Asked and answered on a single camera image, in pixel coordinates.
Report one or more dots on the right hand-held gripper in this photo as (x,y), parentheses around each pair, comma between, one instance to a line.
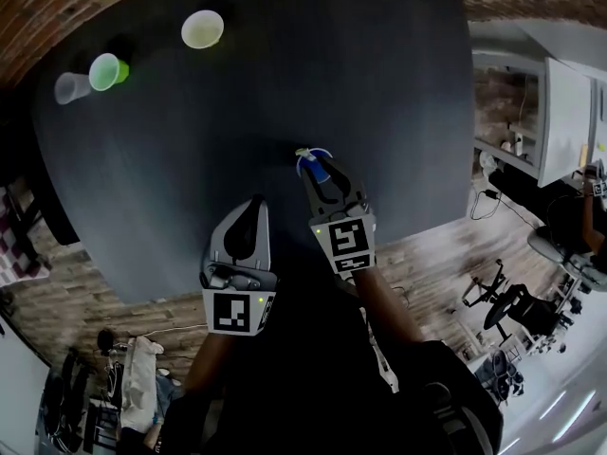
(348,242)

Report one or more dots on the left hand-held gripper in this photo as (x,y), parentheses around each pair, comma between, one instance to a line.
(232,307)

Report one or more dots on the blue plastic cup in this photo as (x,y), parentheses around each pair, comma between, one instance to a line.
(318,172)

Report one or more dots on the person's right forearm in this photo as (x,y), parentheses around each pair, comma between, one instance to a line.
(384,306)

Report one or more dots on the person's left forearm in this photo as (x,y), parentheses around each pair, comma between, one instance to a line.
(208,363)

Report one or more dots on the pale yellow plastic cup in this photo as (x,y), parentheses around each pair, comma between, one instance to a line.
(202,29)

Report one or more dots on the green plastic cup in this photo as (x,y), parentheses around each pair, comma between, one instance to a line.
(107,72)

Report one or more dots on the clear plastic cup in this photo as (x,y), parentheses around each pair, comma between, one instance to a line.
(70,87)

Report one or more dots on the person's black clothing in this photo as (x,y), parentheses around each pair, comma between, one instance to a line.
(308,396)

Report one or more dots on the white plastic bag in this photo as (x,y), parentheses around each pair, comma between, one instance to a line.
(137,377)

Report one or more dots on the checkered cloth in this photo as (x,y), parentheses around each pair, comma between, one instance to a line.
(14,254)

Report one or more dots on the black office chair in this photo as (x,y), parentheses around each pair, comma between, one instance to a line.
(526,308)

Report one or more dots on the grey office chair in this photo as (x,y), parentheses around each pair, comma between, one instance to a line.
(555,249)

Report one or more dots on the white desk unit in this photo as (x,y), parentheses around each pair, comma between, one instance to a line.
(559,112)

